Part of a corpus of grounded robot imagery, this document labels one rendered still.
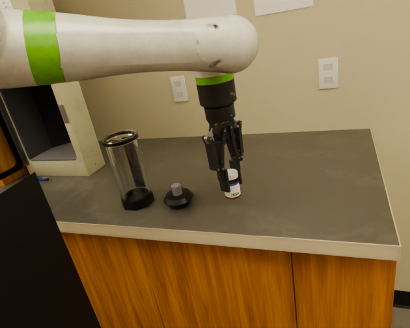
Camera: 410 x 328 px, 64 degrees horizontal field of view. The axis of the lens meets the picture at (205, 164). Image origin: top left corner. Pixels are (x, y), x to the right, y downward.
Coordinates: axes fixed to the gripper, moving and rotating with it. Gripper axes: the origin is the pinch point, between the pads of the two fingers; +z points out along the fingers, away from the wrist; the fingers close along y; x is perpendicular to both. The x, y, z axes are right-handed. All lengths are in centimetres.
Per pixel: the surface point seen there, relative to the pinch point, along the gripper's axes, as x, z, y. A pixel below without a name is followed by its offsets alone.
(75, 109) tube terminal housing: -68, -17, 6
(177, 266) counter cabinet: -11.6, 25.0, 16.1
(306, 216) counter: 19.6, 9.3, -4.6
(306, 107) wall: -10, 0, -61
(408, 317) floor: 31, 103, -73
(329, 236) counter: 27.8, 9.3, 0.0
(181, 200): -12.0, 6.0, 9.0
